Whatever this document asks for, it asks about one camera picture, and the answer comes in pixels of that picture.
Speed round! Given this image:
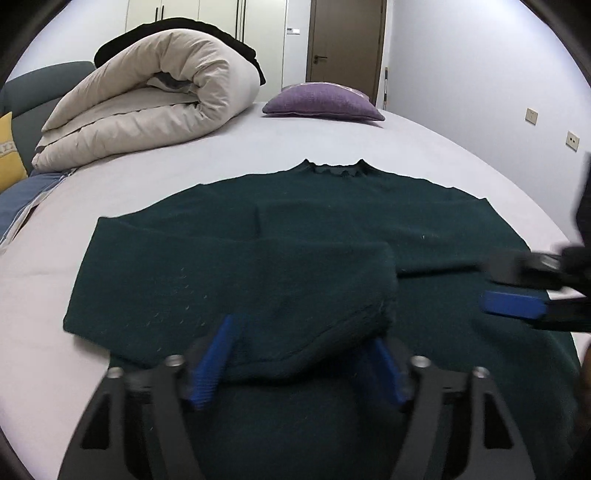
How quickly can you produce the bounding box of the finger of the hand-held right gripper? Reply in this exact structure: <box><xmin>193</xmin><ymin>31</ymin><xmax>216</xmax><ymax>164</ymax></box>
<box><xmin>479</xmin><ymin>289</ymin><xmax>591</xmax><ymax>332</ymax></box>
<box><xmin>481</xmin><ymin>250</ymin><xmax>568</xmax><ymax>291</ymax></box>

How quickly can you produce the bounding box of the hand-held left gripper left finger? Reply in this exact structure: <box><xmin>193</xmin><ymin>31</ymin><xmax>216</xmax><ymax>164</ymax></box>
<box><xmin>58</xmin><ymin>315</ymin><xmax>241</xmax><ymax>480</ymax></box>

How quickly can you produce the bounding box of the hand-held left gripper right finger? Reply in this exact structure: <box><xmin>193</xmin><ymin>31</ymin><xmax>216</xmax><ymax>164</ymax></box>
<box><xmin>362</xmin><ymin>337</ymin><xmax>539</xmax><ymax>480</ymax></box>

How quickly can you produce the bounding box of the dark green sweater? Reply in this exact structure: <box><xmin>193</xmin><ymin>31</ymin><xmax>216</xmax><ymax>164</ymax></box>
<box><xmin>62</xmin><ymin>158</ymin><xmax>583</xmax><ymax>480</ymax></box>

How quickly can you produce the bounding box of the white bed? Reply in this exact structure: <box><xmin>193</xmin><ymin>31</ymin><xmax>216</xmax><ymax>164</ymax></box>
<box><xmin>0</xmin><ymin>99</ymin><xmax>591</xmax><ymax>480</ymax></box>

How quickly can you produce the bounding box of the blue pillow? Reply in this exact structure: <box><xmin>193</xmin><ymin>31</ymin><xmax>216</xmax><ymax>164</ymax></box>
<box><xmin>0</xmin><ymin>168</ymin><xmax>77</xmax><ymax>254</ymax></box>

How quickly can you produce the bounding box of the purple pillow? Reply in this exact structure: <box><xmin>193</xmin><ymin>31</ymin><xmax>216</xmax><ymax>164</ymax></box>
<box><xmin>262</xmin><ymin>82</ymin><xmax>386</xmax><ymax>122</ymax></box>

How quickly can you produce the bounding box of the beige folded duvet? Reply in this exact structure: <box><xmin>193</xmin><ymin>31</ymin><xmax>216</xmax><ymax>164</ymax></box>
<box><xmin>31</xmin><ymin>28</ymin><xmax>262</xmax><ymax>172</ymax></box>

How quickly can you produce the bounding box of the brown door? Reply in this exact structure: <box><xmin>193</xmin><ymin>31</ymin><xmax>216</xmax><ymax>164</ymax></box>
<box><xmin>307</xmin><ymin>0</ymin><xmax>387</xmax><ymax>109</ymax></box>

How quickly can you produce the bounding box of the yellow cushion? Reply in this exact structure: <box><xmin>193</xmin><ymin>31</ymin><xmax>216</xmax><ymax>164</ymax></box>
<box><xmin>0</xmin><ymin>112</ymin><xmax>28</xmax><ymax>193</ymax></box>

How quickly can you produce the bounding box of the black cloth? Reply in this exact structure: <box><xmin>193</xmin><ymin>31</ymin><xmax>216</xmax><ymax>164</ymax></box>
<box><xmin>93</xmin><ymin>17</ymin><xmax>267</xmax><ymax>86</ymax></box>

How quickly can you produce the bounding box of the white wardrobe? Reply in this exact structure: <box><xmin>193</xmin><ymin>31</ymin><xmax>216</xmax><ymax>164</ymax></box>
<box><xmin>124</xmin><ymin>0</ymin><xmax>287</xmax><ymax>101</ymax></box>

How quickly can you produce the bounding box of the grey sofa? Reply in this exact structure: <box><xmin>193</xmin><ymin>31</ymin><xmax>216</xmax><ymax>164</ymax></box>
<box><xmin>0</xmin><ymin>61</ymin><xmax>95</xmax><ymax>178</ymax></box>

